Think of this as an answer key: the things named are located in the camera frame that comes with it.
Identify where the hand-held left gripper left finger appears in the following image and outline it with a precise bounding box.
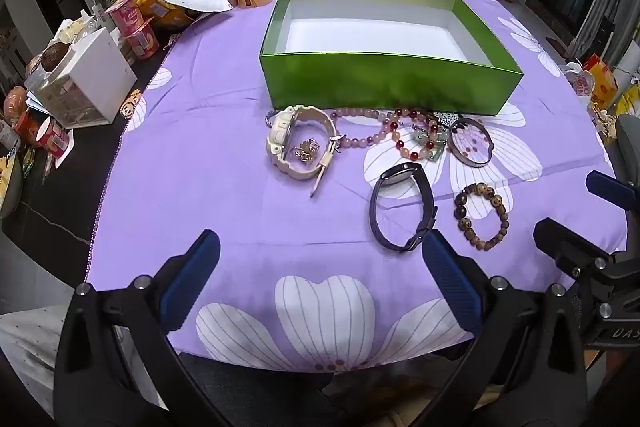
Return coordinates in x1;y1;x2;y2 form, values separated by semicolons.
52;229;236;427

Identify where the purple floral tablecloth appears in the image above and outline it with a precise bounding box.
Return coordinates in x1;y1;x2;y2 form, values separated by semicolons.
82;0;628;373

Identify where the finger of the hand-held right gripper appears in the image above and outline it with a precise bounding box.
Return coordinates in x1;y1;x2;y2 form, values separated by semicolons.
532;217;628;280
586;171;640;214

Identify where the brown wooden bead bracelet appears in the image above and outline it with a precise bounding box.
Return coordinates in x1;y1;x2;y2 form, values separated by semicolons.
453;184;511;250

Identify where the silver bangle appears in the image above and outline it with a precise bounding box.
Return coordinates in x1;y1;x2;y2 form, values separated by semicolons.
446;117;495;168

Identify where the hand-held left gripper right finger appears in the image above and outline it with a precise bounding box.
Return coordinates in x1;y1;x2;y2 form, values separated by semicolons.
410;229;588;427

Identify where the white square box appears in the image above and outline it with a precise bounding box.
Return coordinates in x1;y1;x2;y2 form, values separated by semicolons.
25;27;138;128

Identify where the cream wrist watch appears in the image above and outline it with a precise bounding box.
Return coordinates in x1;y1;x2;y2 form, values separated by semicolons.
264;105;341;198

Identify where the green cardboard box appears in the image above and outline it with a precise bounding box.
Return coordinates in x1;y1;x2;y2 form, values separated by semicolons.
259;0;525;116

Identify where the green jade bracelet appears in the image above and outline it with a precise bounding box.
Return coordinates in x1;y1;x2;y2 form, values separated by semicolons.
412;127;448;162

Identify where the yellow plastic bag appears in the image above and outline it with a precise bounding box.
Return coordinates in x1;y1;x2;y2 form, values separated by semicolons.
617;84;640;118

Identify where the purple bead bracelet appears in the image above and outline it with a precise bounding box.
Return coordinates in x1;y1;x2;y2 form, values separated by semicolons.
331;107;396;151

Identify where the black wrist watch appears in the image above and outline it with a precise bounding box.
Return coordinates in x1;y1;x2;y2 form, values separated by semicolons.
369;162;438;253

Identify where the orange paper bag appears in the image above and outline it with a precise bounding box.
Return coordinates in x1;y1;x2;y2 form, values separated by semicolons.
582;54;618;100

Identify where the yellow snack bag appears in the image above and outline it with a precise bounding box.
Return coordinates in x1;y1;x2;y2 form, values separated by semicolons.
137;0;196;30

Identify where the red and pink bead bracelet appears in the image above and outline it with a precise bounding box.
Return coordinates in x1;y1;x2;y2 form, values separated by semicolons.
382;108;441;161

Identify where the pink yogurt cup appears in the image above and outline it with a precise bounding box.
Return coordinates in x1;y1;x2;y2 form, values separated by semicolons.
104;0;146;32
124;17;161;60

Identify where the brown round fruit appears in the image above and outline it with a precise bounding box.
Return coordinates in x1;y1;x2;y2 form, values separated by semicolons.
40;43;71;72

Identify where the white and red snack bag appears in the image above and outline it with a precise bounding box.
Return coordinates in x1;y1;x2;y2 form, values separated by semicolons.
565;64;596;98

